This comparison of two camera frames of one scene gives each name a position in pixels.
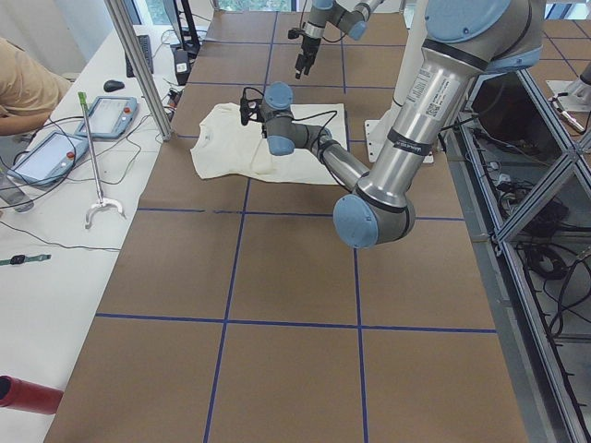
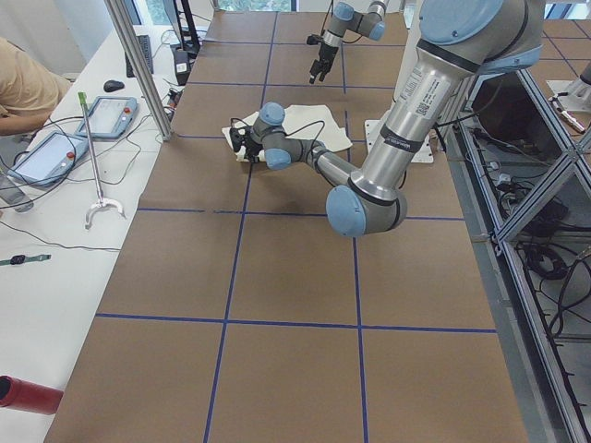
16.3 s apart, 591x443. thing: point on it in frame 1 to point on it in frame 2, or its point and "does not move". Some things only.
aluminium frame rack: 523,173 does not move
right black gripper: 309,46 to 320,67
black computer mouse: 112,85 does not move
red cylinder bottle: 18,393 does not move
